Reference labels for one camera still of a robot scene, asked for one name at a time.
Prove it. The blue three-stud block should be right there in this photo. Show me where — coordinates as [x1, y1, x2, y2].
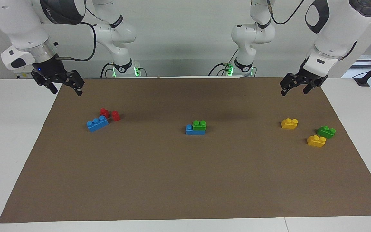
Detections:
[186, 124, 206, 135]
[87, 115, 109, 132]

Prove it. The yellow two-stud block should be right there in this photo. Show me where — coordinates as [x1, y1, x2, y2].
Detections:
[281, 118, 299, 130]
[307, 135, 327, 148]

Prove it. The brown table mat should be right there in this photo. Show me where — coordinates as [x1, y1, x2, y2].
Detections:
[0, 77, 371, 223]

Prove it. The black right base cable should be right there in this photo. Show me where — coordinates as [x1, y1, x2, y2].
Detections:
[100, 62, 115, 78]

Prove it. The black base cable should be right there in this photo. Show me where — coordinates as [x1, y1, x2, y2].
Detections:
[100, 62, 115, 78]
[208, 48, 239, 76]

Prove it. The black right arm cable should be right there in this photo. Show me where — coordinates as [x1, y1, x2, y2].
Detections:
[58, 21, 97, 62]

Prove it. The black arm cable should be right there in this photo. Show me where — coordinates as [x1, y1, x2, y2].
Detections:
[267, 0, 315, 25]
[58, 21, 97, 62]

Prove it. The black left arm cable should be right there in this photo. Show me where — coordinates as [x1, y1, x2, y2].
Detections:
[267, 0, 315, 25]

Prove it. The black left base cable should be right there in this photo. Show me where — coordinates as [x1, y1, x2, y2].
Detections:
[208, 48, 239, 76]

